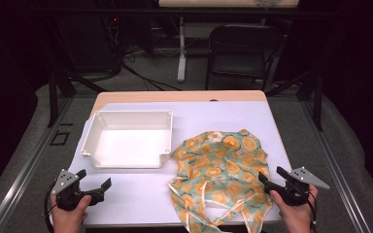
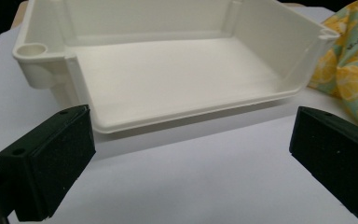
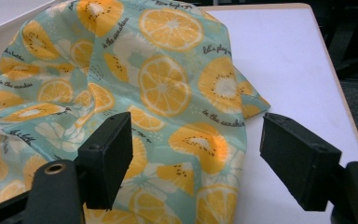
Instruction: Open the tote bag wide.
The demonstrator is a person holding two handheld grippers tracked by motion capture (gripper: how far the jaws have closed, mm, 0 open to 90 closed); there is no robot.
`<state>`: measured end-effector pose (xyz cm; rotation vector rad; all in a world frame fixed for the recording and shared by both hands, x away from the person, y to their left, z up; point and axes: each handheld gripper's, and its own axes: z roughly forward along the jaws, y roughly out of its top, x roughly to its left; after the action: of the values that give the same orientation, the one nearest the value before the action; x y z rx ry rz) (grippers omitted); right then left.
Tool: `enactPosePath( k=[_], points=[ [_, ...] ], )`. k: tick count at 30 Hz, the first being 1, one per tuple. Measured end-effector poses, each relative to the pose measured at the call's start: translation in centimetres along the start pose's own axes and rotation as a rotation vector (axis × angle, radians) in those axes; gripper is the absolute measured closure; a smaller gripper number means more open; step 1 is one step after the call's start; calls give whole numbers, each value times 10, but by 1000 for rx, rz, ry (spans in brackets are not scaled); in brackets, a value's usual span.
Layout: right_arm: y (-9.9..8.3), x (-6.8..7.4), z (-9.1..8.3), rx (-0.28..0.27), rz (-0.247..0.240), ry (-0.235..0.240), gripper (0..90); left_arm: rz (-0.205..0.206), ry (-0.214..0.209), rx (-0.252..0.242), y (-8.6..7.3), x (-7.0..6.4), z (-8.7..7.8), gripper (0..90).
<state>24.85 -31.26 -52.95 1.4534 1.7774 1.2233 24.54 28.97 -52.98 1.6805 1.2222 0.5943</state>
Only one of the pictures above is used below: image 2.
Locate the lemon print cloth bag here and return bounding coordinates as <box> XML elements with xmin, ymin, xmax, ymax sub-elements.
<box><xmin>307</xmin><ymin>0</ymin><xmax>358</xmax><ymax>135</ymax></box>

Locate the white table cover sheet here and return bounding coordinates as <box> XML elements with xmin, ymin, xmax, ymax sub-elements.
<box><xmin>0</xmin><ymin>6</ymin><xmax>358</xmax><ymax>224</ymax></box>

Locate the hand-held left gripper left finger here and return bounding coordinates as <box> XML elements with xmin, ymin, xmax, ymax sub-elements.
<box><xmin>0</xmin><ymin>105</ymin><xmax>97</xmax><ymax>222</ymax></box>

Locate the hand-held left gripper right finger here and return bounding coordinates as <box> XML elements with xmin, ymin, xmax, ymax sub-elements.
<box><xmin>289</xmin><ymin>105</ymin><xmax>358</xmax><ymax>222</ymax></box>

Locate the white plastic bin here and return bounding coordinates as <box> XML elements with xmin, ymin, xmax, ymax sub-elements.
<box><xmin>12</xmin><ymin>0</ymin><xmax>340</xmax><ymax>134</ymax></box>

